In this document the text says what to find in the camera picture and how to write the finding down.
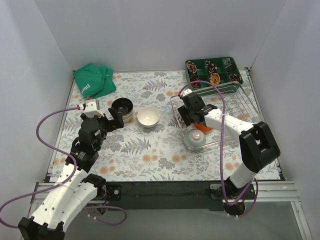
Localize grey white gradient bowl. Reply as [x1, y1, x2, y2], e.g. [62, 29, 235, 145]
[137, 106, 160, 128]

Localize pink black scrunchie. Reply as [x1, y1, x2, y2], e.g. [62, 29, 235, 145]
[186, 61, 197, 75]

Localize pale green ribbed bowl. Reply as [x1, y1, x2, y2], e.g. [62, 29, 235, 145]
[184, 129, 207, 151]

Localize black glossy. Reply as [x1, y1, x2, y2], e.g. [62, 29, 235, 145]
[111, 97, 133, 116]

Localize orange bowl black inside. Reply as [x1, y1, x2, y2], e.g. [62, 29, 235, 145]
[194, 123, 213, 133]

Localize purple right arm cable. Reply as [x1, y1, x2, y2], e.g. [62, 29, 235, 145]
[178, 80, 259, 218]

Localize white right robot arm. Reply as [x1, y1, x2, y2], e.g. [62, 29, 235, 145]
[178, 89, 281, 199]

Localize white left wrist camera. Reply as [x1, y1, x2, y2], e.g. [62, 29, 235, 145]
[77, 99, 105, 118]

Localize dark patterned scrunchie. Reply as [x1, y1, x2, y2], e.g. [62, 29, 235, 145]
[228, 73, 243, 84]

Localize green compartment organizer tray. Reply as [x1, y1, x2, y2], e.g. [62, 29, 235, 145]
[185, 56, 244, 92]

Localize metal wire dish rack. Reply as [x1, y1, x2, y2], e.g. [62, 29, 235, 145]
[170, 81, 264, 152]

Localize beige floral bowl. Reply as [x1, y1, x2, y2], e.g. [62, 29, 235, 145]
[122, 110, 134, 123]

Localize yellow black hair tie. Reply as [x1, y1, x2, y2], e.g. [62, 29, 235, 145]
[209, 73, 221, 86]

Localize black white scrunchie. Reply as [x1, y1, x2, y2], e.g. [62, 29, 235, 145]
[204, 60, 217, 74]

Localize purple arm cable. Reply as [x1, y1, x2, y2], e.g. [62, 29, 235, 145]
[178, 80, 259, 218]
[0, 106, 128, 227]

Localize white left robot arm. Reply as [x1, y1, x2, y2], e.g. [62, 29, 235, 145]
[18, 107, 124, 240]

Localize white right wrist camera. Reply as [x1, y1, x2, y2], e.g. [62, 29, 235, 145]
[178, 88, 193, 99]

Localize green folded cloth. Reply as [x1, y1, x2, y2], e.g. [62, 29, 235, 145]
[73, 63, 117, 99]

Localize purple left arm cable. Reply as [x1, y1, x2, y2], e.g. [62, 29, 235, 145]
[0, 106, 128, 227]

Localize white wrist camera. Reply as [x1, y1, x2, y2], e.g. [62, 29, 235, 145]
[178, 88, 193, 99]
[77, 99, 105, 118]

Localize floral patterned table mat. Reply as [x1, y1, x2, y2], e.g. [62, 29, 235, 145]
[51, 71, 282, 182]

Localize orange black hair tie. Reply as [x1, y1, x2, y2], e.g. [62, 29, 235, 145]
[189, 76, 201, 89]

